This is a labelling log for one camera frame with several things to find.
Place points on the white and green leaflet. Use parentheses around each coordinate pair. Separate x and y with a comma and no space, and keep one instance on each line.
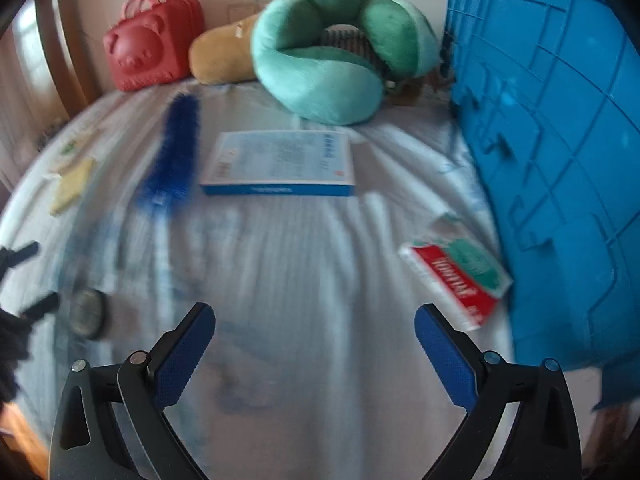
(75,142)

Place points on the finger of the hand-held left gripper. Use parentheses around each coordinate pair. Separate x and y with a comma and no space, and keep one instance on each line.
(22,254)
(40,306)

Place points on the striped fabric pouch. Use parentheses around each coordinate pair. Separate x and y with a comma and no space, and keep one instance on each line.
(350,40)

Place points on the blue and white box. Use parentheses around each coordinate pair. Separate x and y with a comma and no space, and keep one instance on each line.
(280,155)

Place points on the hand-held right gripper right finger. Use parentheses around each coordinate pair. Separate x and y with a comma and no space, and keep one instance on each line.
(445,355)

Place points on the yellow packet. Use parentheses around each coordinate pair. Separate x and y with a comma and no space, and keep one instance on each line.
(72,185)

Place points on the wooden wall frame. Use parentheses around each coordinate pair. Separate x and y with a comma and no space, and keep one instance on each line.
(55,35)

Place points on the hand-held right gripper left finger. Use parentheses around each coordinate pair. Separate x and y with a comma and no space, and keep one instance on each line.
(182,355)

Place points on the black tape roll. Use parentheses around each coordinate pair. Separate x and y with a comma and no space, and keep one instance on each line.
(101,315)

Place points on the teal neck pillow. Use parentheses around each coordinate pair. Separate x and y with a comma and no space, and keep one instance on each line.
(320,90)

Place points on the tan plush toy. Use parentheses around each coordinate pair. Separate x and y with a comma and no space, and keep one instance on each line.
(220,57)

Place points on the cloth-covered desktop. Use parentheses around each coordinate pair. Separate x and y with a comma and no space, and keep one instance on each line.
(300,270)

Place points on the red bear-face case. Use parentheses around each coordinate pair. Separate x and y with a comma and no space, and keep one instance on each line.
(150,55)

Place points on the dark blue fuzzy brush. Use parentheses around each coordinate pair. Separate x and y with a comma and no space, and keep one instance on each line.
(175,150)

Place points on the blue plastic crate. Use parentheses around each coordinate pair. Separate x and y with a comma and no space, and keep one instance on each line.
(550,160)

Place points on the red and green tissue pack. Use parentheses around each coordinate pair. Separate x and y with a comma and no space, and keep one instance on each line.
(460,280)

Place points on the dark cloth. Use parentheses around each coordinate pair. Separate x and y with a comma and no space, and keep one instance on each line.
(49,134)

